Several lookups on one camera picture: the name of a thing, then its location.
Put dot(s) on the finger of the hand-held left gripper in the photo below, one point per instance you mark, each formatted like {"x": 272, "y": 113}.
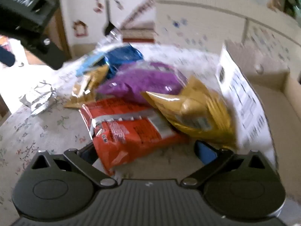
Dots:
{"x": 50, "y": 51}
{"x": 6, "y": 56}

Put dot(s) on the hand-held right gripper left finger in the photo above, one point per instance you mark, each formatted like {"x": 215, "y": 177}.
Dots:
{"x": 84, "y": 166}

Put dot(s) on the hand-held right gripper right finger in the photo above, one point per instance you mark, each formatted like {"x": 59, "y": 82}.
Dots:
{"x": 206, "y": 152}

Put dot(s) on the large gold snack packet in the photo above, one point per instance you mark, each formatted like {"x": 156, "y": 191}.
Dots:
{"x": 195, "y": 113}

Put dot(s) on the orange snack packet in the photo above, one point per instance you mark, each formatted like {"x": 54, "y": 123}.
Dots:
{"x": 134, "y": 136}

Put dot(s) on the cardboard box with white label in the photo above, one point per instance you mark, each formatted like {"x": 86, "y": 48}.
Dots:
{"x": 239, "y": 91}

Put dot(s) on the white and blue snack packet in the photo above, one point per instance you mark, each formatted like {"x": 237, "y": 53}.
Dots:
{"x": 89, "y": 62}

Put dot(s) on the silver foil snack packet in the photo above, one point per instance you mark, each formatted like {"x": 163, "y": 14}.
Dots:
{"x": 37, "y": 97}

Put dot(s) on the small gold snack packet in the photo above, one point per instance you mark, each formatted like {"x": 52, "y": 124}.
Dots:
{"x": 87, "y": 87}

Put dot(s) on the floral tablecloth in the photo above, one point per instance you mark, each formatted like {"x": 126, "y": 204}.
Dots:
{"x": 35, "y": 131}

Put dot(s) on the clear plastic bag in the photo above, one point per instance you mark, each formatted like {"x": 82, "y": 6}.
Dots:
{"x": 112, "y": 36}

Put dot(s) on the purple snack packet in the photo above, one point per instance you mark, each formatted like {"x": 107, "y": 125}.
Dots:
{"x": 141, "y": 82}

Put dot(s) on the white cabinet with stickers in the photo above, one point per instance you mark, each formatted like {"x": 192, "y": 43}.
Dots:
{"x": 199, "y": 23}

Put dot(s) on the wooden door frame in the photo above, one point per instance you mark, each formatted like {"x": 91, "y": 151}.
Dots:
{"x": 61, "y": 28}

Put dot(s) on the red house wall sticker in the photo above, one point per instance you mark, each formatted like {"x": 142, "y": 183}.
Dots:
{"x": 80, "y": 28}

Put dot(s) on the red flower wall sticker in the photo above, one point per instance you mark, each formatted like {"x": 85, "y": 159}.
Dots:
{"x": 98, "y": 6}

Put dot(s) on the plant wall sticker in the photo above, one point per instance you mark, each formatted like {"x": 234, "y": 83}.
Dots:
{"x": 108, "y": 7}

